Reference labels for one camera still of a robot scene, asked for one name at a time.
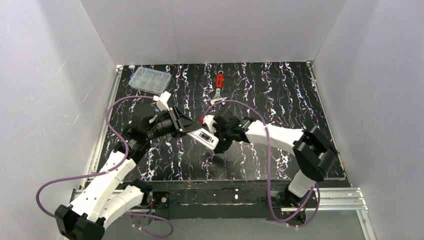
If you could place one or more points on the red handled adjustable wrench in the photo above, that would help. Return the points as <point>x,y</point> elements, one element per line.
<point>219,82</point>

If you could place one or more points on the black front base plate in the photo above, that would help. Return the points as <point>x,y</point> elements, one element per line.
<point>211,199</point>

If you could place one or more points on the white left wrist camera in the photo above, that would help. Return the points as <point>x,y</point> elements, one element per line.
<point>162,101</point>

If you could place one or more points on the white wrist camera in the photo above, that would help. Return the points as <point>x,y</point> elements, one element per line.
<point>208,123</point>
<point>162,101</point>

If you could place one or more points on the clear plastic screw box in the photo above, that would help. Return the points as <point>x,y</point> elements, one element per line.
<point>149,80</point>

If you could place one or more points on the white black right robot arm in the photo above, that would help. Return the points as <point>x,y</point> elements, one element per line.
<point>313,151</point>

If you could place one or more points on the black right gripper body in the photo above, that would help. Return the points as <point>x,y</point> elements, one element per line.
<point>218,133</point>

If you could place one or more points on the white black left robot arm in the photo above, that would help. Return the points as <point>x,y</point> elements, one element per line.
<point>89,215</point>

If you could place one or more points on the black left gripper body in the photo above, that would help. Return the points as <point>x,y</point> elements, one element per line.
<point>178,120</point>

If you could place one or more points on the white remote control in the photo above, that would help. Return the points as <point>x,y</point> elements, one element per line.
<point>205,138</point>

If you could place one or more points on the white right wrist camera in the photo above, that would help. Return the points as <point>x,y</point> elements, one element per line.
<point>208,123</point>

